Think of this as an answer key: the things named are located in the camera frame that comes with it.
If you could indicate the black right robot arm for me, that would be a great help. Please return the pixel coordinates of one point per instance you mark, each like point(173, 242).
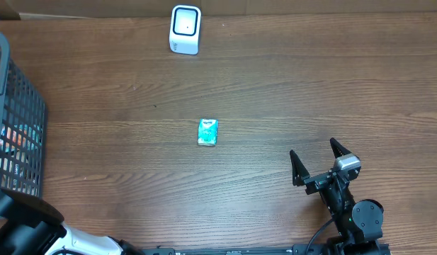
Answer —
point(354, 227)

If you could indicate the dark mesh basket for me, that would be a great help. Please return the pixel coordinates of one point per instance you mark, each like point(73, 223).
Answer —
point(23, 126)

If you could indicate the white barcode scanner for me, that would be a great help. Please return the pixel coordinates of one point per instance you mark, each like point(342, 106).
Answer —
point(184, 34)

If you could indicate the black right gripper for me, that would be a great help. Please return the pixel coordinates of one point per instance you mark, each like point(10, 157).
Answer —
point(300, 173)

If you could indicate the teal tissue pack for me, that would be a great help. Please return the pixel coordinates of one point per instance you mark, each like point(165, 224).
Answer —
point(207, 132)

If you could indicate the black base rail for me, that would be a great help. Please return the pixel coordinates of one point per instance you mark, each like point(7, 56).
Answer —
point(239, 251)

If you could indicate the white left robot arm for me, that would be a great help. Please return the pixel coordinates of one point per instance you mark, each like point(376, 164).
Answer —
point(33, 226)

